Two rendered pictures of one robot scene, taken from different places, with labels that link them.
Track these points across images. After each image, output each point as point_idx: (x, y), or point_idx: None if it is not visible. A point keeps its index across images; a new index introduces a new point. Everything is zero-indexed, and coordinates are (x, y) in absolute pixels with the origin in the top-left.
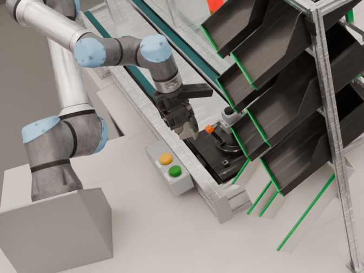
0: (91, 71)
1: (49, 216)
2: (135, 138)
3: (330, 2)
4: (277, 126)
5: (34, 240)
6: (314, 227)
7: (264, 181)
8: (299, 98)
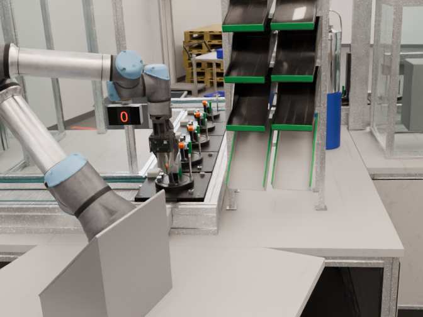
0: None
1: (144, 229)
2: (53, 241)
3: None
4: (302, 74)
5: (130, 270)
6: (272, 209)
7: (248, 170)
8: (297, 61)
